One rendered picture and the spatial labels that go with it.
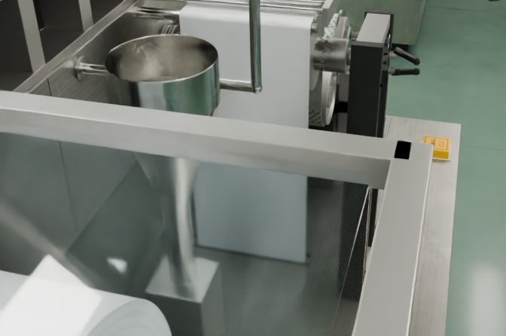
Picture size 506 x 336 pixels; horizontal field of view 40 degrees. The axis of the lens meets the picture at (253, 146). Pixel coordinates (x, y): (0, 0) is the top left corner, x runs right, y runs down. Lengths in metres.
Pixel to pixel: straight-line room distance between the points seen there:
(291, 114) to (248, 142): 0.73
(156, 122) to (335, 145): 0.15
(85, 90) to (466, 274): 2.02
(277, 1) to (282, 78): 0.13
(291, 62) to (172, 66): 0.34
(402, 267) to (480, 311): 2.32
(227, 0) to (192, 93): 0.46
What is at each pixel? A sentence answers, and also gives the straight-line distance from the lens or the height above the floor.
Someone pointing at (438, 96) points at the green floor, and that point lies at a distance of 4.11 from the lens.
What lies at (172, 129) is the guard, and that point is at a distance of 0.57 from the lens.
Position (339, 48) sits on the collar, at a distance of 1.30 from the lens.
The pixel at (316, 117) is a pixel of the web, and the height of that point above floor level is 1.16.
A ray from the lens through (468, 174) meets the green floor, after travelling 3.45.
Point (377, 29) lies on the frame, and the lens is 1.18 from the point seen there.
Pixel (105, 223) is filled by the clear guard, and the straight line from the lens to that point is 0.50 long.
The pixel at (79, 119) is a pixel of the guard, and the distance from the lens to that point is 0.61.
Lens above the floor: 1.89
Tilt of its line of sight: 32 degrees down
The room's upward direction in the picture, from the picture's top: 2 degrees counter-clockwise
